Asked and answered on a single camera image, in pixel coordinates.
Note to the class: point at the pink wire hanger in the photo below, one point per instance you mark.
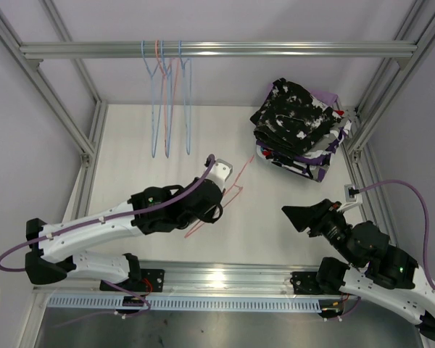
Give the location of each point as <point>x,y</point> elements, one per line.
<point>235,188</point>
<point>163,97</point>

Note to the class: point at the red trousers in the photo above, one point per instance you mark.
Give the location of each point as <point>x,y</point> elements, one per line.
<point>320,150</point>

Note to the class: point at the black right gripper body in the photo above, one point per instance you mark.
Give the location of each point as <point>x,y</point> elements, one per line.
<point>331,228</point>

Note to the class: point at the light blue wire hanger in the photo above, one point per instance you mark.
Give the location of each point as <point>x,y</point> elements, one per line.
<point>156,104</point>

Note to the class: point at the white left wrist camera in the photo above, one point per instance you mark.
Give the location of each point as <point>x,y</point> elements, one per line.
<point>220,173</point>

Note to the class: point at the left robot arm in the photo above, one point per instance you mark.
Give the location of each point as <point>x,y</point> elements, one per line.
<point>62,251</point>

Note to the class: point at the black white patterned trousers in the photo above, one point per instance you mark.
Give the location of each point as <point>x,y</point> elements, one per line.
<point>291,120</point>

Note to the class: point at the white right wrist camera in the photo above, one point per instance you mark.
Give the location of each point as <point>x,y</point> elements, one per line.
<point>353,198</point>

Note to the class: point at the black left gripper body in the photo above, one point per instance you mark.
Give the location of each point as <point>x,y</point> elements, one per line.
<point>208,216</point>

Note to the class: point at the blue hanger with patterned trousers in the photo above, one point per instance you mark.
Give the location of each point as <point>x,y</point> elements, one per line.
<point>186,71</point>

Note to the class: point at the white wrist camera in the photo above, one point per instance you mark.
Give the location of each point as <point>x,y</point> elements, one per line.
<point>220,173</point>
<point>353,198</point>

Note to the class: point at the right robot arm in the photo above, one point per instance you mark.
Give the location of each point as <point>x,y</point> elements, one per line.
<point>371,268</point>

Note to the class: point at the white slotted cable duct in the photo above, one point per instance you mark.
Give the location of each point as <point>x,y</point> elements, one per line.
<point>203,304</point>

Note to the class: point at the grey purple patterned trousers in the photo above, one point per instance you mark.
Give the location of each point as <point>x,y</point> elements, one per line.
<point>313,172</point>

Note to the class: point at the lilac purple trousers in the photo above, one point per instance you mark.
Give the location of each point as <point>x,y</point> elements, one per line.
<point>326,96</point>

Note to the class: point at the blue hanger with lilac trousers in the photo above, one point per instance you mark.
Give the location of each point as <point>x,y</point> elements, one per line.
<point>167,71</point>

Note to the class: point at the aluminium frame structure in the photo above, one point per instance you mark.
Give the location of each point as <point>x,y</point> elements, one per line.
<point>399,60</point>

